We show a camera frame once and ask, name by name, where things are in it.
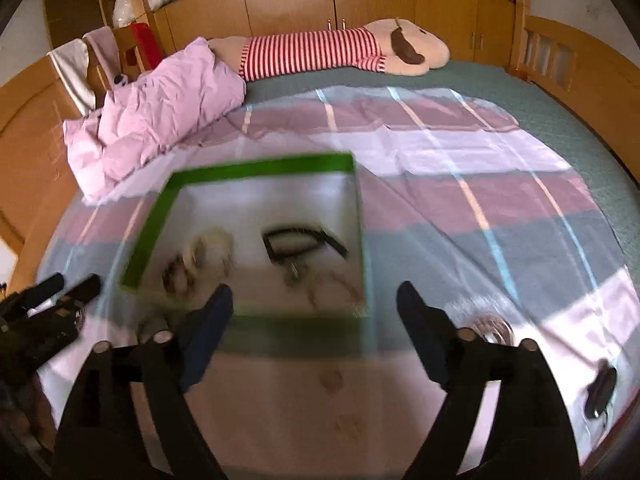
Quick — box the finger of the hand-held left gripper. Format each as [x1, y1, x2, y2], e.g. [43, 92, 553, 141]
[19, 272, 66, 312]
[54, 274, 102, 312]

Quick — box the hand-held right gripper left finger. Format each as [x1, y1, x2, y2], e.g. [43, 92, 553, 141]
[52, 284, 234, 480]

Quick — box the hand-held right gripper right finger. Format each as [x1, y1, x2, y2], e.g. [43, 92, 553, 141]
[396, 281, 583, 480]

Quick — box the clear crystal trinket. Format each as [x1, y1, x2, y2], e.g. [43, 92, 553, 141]
[466, 312, 514, 347]

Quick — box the dark beaded bracelet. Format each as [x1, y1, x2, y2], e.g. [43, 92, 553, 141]
[161, 254, 197, 294]

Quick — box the green cardboard box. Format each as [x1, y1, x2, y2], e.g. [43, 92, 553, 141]
[118, 152, 372, 322]

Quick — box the wooden headboard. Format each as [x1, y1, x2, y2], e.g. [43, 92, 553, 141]
[0, 25, 166, 291]

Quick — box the plaid bed sheet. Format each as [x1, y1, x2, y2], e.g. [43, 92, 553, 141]
[36, 85, 637, 480]

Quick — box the pink duvet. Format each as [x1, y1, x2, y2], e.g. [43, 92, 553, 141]
[63, 36, 248, 205]

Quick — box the white hanging garment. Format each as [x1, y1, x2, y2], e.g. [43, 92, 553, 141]
[49, 38, 99, 114]

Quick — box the pink hanging garment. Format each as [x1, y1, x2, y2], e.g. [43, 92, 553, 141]
[82, 27, 122, 92]

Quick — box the red hanging garment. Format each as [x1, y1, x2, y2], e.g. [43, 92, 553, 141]
[128, 22, 164, 74]

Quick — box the green bedspread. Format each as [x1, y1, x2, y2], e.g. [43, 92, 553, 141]
[244, 59, 640, 241]

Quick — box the striped plush toy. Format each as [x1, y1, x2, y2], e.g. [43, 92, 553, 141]
[206, 18, 451, 83]

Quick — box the wooden footboard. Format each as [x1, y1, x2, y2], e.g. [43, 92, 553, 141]
[507, 10, 640, 183]

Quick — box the wooden wall cabinet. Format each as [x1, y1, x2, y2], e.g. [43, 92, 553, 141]
[95, 0, 521, 67]

